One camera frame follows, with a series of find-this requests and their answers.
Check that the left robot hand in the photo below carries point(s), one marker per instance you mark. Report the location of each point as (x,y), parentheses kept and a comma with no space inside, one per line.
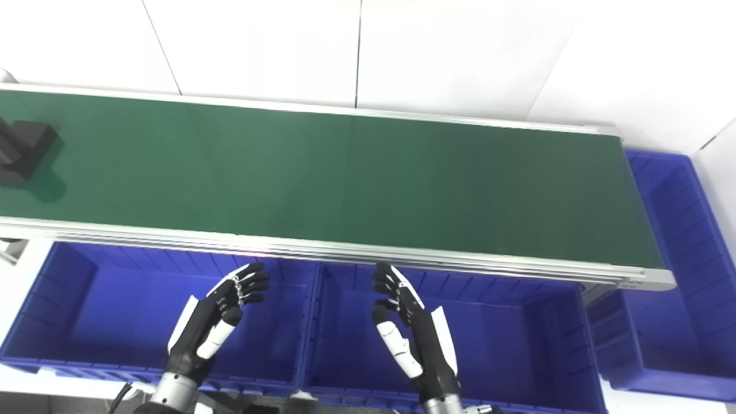
(198,328)

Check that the blue plastic bin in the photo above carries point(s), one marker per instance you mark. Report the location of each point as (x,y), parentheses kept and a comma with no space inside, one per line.
(684,276)
(506,345)
(103,310)

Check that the green conveyor belt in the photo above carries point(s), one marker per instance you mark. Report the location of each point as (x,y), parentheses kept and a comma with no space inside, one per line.
(345,178)
(402,256)

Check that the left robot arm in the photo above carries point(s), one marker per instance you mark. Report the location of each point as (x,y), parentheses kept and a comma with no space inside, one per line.
(172,394)

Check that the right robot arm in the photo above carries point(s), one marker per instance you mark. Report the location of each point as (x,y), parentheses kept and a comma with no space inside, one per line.
(445,405)

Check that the black cylinder-on-block part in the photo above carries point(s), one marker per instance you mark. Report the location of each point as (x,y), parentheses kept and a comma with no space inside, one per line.
(26,149)

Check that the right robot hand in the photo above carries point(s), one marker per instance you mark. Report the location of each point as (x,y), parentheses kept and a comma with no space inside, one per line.
(425,345)

